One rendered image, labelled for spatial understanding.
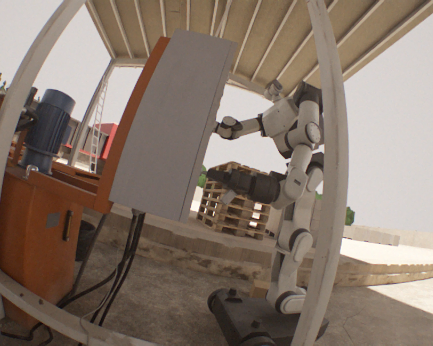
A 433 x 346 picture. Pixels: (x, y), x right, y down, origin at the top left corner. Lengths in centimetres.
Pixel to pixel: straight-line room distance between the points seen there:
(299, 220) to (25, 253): 119
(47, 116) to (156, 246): 153
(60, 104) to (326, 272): 128
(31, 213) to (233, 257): 186
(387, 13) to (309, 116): 439
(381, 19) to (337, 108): 456
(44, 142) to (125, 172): 65
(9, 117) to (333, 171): 98
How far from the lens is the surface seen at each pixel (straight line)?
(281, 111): 103
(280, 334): 110
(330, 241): 60
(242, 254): 219
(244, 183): 58
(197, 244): 210
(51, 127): 113
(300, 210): 108
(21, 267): 86
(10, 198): 84
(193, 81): 63
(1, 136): 76
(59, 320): 74
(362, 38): 540
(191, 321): 131
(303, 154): 74
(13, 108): 76
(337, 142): 60
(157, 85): 63
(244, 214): 293
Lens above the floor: 72
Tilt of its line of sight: 8 degrees up
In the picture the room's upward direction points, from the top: 15 degrees clockwise
